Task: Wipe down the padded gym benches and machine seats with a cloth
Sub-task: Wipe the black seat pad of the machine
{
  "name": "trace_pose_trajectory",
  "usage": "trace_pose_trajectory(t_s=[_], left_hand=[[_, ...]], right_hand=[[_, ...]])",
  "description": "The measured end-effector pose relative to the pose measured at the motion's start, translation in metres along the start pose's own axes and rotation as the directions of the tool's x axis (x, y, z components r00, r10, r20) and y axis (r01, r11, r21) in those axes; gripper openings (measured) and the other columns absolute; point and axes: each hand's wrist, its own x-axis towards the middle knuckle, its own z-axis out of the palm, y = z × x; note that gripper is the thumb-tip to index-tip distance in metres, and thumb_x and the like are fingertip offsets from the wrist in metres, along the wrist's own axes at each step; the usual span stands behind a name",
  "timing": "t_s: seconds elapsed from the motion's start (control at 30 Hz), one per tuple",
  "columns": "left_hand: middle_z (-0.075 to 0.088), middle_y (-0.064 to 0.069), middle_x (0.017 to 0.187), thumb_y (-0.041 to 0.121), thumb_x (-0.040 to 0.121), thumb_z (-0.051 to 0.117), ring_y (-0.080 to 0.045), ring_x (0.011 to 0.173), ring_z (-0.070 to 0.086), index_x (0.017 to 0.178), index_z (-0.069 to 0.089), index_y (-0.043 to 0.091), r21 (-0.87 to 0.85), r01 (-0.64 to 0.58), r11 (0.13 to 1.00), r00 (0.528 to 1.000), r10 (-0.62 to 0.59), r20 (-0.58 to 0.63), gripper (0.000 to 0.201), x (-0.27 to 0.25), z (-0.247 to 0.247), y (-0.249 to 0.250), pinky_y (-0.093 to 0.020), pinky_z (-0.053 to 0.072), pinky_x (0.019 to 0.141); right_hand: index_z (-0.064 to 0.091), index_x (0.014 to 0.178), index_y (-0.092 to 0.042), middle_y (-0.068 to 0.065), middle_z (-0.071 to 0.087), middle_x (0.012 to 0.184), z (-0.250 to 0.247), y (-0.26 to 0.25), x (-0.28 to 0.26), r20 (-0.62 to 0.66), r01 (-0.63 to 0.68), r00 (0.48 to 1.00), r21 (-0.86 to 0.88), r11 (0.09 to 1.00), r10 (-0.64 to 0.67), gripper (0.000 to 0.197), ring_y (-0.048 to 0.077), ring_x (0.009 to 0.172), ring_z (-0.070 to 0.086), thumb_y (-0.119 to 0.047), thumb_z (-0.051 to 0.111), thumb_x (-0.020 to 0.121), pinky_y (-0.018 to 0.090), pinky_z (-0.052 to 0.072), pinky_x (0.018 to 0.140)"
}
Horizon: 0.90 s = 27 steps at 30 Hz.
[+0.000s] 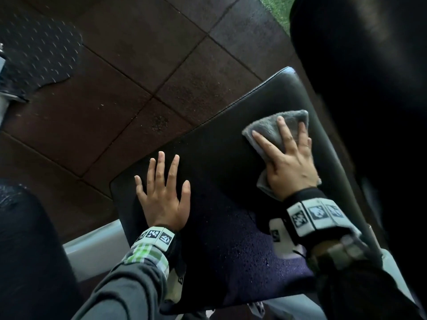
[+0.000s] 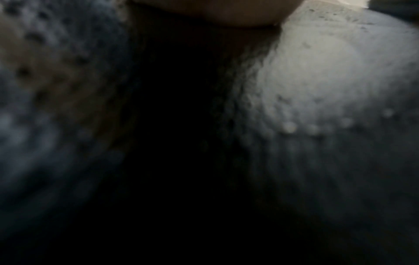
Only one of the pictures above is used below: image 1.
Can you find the person's right hand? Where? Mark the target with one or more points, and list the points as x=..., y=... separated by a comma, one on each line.
x=293, y=173

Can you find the person's left hand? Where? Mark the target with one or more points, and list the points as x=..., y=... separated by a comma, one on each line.
x=163, y=206

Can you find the grey cleaning cloth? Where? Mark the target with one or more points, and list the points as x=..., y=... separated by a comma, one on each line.
x=267, y=128

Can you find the person's right forearm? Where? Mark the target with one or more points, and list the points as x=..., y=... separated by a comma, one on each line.
x=360, y=289

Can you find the person's left forearm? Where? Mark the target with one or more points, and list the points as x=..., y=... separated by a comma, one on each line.
x=126, y=289

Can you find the left marker wristband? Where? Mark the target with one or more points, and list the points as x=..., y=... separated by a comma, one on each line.
x=153, y=234

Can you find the marker wristband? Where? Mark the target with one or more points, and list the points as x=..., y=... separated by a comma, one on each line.
x=317, y=213
x=153, y=234

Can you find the right marker wristband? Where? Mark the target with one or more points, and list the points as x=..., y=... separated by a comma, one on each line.
x=317, y=213

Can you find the large black leather pad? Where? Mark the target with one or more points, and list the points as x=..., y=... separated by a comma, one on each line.
x=33, y=263

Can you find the grey base bar white cap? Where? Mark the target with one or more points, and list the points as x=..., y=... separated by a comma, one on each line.
x=2, y=109

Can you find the black studded floor mat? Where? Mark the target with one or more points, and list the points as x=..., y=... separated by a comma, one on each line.
x=43, y=49

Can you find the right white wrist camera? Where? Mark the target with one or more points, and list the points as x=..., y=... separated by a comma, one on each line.
x=283, y=243

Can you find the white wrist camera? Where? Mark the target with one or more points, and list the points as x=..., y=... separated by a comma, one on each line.
x=173, y=286
x=283, y=243

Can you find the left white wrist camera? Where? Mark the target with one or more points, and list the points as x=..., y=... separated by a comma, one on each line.
x=173, y=286

